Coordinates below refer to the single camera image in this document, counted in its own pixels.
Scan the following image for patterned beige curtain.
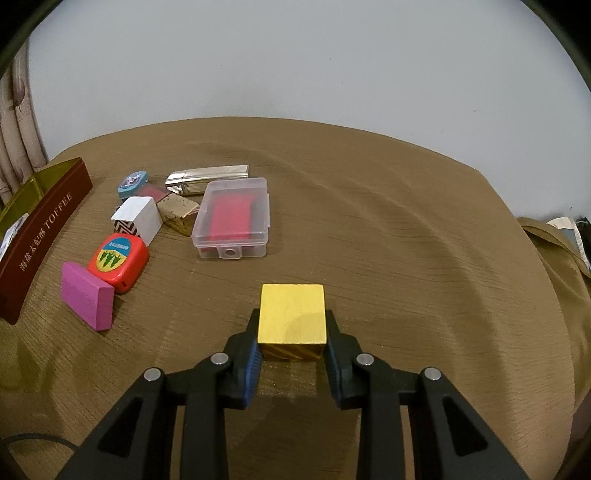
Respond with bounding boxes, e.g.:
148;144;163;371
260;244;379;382
0;42;48;206

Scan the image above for yellow wooden cube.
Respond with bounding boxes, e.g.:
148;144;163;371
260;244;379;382
257;284;328;362

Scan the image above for black cable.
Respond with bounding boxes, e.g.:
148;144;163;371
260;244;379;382
0;433;80;455

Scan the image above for olive fabric bag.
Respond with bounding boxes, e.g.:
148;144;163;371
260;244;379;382
517;217;590;409

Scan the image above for pink lipstick tube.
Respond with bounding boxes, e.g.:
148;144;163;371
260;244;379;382
135;183;170;203

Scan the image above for pink rectangular block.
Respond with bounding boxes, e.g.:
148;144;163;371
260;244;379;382
60;262;115;332

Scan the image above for teal small tape measure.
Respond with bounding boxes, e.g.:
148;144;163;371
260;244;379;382
117;170;148;201

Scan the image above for brown tablecloth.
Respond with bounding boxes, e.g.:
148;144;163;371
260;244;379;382
1;118;590;479

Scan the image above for white patterned cube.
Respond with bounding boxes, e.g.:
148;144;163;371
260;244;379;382
111;196;163;247

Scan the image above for silver metallic rectangular case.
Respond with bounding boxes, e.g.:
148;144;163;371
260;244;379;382
165;164;249;196

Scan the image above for clear box with red insert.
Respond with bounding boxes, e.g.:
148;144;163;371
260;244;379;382
191;177;270;260

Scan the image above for red tape measure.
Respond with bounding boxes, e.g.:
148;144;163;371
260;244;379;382
87;233;149;294

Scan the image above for gold toffee tin box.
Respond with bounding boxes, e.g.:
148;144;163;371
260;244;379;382
1;157;93;325

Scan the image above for gold speckled cube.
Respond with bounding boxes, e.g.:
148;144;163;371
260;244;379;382
156;193;199;236

